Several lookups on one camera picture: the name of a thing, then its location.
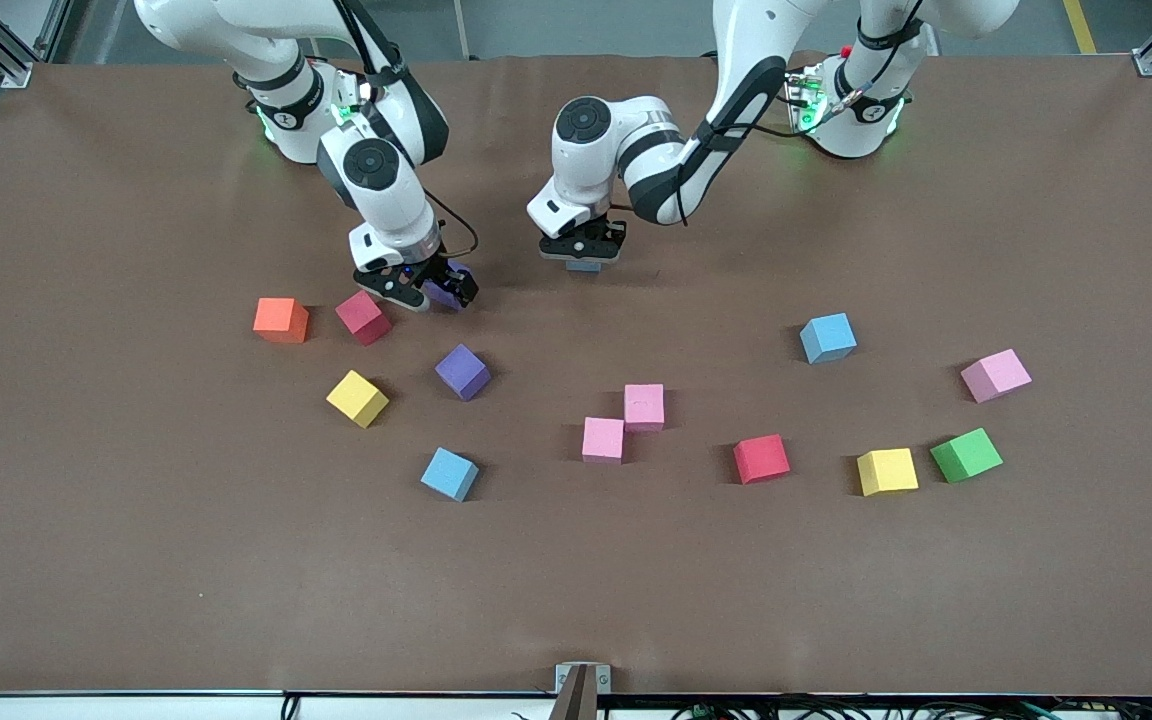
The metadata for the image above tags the brown table mat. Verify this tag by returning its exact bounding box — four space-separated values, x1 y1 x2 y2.
0 52 1152 696

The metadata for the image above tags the pink foam cube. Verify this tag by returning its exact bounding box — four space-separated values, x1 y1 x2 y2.
960 349 1033 405
624 384 666 432
582 417 626 465

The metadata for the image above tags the green foam cube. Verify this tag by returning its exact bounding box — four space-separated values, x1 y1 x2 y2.
930 428 1004 485

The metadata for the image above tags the crimson foam cube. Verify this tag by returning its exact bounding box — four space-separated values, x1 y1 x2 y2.
335 290 393 347

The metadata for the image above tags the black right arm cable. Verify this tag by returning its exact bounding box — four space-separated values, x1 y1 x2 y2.
331 0 480 259

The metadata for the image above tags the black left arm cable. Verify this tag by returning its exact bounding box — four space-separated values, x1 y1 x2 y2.
626 0 927 229

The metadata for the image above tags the metal table edge bracket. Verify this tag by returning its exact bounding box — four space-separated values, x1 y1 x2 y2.
554 662 612 720

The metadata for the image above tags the yellow foam cube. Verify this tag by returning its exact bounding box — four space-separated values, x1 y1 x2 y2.
856 448 920 498
326 370 390 429

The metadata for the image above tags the purple foam cube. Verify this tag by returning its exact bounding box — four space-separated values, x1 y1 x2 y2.
423 268 472 309
435 344 492 402

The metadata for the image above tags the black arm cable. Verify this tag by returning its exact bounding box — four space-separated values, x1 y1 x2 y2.
626 0 927 229
331 0 480 259

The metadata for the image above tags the red foam cube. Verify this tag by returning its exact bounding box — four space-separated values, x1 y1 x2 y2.
733 434 792 486

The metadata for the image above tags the orange foam cube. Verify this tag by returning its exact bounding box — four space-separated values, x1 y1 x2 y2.
253 298 311 345

